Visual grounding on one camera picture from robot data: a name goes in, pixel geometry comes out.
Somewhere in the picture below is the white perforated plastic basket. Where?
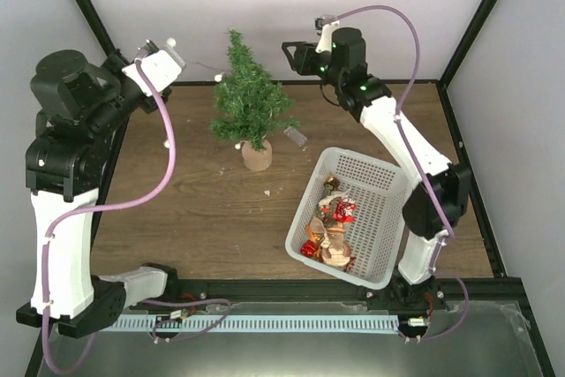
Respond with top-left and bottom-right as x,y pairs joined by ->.
285,147 -> 411,290

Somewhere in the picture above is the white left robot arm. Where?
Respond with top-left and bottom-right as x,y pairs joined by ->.
16,49 -> 181,339

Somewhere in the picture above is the red foil gift ornament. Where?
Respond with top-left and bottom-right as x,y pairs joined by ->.
300,240 -> 320,259

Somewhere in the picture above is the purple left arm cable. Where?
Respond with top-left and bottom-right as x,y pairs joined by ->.
40,63 -> 233,374

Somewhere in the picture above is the small green christmas tree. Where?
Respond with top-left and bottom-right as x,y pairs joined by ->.
210,29 -> 299,172

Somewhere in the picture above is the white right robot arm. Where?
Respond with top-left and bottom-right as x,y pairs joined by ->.
282,26 -> 471,309

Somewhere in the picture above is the white ball light string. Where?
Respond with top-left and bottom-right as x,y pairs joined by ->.
162,37 -> 275,149

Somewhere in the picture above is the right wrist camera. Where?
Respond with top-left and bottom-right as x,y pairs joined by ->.
314,15 -> 340,54

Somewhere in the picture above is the wooden snowman ornament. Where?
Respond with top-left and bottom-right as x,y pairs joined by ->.
320,222 -> 352,268

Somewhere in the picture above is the clear battery box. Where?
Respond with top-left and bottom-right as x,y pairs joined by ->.
283,126 -> 307,147

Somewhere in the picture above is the light blue cable duct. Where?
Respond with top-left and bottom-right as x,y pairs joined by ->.
106,314 -> 399,334

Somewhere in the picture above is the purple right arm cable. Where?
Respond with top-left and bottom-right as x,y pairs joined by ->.
328,4 -> 470,342

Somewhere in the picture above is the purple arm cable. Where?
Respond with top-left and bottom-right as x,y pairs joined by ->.
40,63 -> 233,374
328,4 -> 470,342

